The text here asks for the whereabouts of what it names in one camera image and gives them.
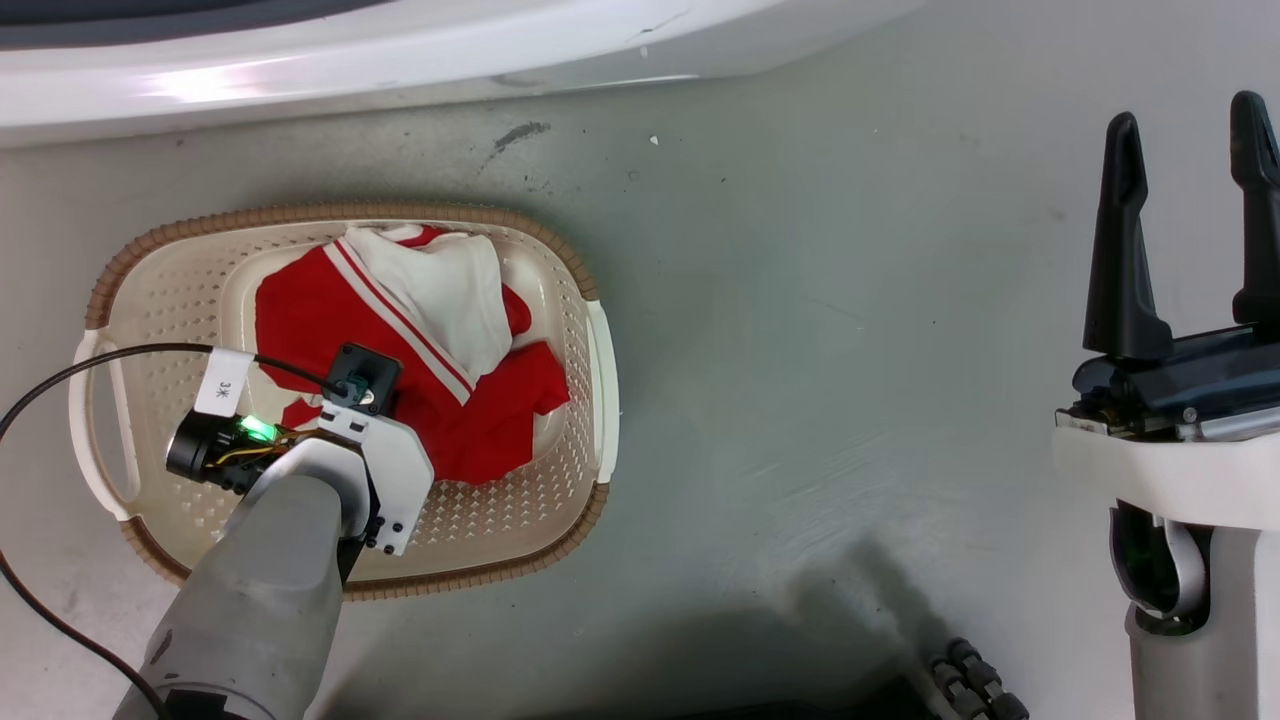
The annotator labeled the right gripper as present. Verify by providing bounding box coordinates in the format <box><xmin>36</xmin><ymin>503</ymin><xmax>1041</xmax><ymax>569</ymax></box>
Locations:
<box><xmin>1052</xmin><ymin>90</ymin><xmax>1280</xmax><ymax>533</ymax></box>

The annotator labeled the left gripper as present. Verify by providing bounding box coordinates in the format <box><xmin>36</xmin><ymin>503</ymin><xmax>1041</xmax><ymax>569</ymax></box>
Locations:
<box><xmin>165</xmin><ymin>398</ymin><xmax>437</xmax><ymax>558</ymax></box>

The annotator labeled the red and white garment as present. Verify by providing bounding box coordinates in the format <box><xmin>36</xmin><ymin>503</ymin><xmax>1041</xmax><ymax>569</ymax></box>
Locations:
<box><xmin>255</xmin><ymin>224</ymin><xmax>571</xmax><ymax>486</ymax></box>

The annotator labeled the cream perforated laundry basket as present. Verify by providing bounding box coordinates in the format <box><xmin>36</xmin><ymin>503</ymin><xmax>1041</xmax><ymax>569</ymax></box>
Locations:
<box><xmin>68</xmin><ymin>200</ymin><xmax>621</xmax><ymax>603</ymax></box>

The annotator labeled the white front-load washing machine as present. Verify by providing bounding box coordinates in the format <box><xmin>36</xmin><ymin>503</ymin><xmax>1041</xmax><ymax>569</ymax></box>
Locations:
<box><xmin>0</xmin><ymin>0</ymin><xmax>931</xmax><ymax>151</ymax></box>

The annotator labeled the grey rubber door gasket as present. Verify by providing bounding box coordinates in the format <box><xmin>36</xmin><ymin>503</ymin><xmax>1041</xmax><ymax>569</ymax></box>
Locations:
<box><xmin>0</xmin><ymin>0</ymin><xmax>396</xmax><ymax>51</ymax></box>

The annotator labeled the white cable tag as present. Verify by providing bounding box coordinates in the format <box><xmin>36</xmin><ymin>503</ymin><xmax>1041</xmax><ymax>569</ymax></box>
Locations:
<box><xmin>193</xmin><ymin>347</ymin><xmax>256</xmax><ymax>418</ymax></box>

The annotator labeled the thin black cable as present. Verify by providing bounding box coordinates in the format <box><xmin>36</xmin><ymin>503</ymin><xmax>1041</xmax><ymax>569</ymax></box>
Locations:
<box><xmin>0</xmin><ymin>342</ymin><xmax>346</xmax><ymax>720</ymax></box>

